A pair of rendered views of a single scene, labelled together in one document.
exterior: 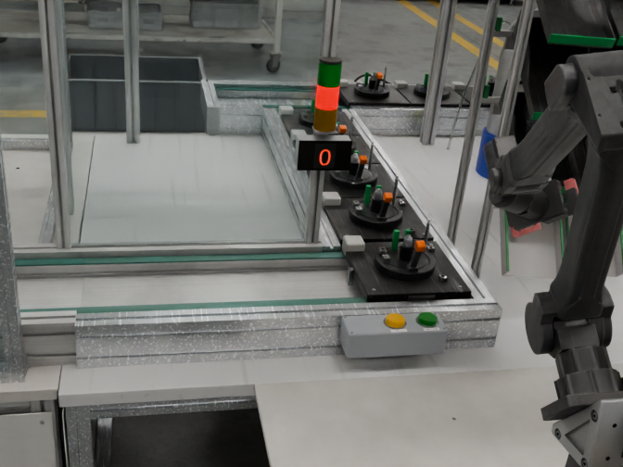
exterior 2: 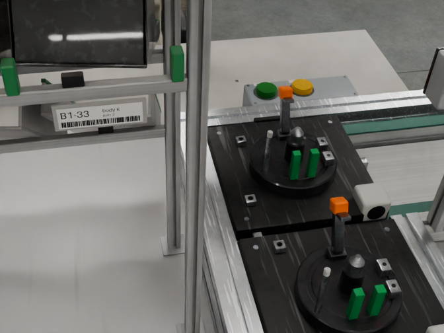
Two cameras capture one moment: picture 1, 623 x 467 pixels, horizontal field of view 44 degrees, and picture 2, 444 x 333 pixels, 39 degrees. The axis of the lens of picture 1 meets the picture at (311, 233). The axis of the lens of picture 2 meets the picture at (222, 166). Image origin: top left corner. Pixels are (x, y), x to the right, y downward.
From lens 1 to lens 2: 2.36 m
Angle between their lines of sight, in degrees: 110
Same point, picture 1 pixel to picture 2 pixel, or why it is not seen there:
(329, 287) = (383, 179)
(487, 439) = (212, 66)
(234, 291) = not seen: outside the picture
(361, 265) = (352, 162)
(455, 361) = not seen: hidden behind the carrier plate
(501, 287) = (118, 265)
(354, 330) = (343, 79)
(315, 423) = (354, 74)
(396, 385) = not seen: hidden behind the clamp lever
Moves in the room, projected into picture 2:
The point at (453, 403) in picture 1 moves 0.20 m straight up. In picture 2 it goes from (234, 93) to (240, 8)
